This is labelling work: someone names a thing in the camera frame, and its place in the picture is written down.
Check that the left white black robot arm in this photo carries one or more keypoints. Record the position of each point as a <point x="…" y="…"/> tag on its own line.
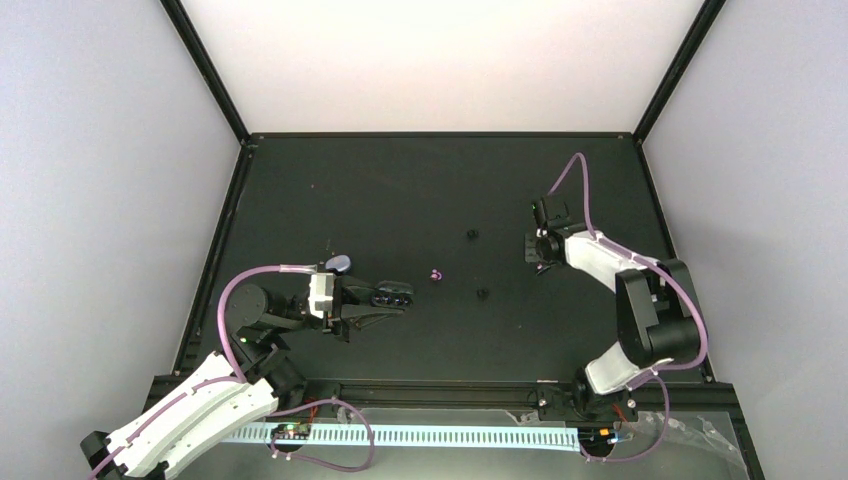
<point x="251" y="376"/>

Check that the left black frame post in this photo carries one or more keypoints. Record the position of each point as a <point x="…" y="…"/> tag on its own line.
<point x="183" y="25"/>

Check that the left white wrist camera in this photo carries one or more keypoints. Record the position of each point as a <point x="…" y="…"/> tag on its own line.
<point x="321" y="294"/>

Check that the electronics board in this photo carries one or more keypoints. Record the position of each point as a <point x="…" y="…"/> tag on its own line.
<point x="291" y="432"/>
<point x="608" y="436"/>

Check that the white slotted cable duct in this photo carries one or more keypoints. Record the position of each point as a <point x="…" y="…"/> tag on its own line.
<point x="482" y="437"/>

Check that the left electronics board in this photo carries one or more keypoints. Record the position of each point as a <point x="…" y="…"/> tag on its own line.
<point x="291" y="432"/>

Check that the clear plastic sheet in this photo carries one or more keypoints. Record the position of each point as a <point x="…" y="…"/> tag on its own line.
<point x="711" y="433"/>

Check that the right electronics board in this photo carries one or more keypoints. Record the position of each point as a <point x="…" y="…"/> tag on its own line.
<point x="608" y="436"/>

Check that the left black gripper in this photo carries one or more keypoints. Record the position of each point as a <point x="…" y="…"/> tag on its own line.
<point x="360" y="314"/>

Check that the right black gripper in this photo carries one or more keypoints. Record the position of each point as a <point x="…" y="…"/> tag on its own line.
<point x="530" y="257"/>

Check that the black frame post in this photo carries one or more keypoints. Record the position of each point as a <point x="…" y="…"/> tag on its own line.
<point x="684" y="55"/>
<point x="183" y="25"/>

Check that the lilac earbud charging case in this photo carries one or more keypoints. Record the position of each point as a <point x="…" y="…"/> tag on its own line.
<point x="341" y="265"/>

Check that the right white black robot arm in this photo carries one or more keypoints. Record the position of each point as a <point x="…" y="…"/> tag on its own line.
<point x="658" y="322"/>

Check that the right black frame post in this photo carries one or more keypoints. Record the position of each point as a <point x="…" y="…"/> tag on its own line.
<point x="684" y="55"/>

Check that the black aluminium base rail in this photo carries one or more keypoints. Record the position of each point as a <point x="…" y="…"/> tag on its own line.
<point x="506" y="395"/>

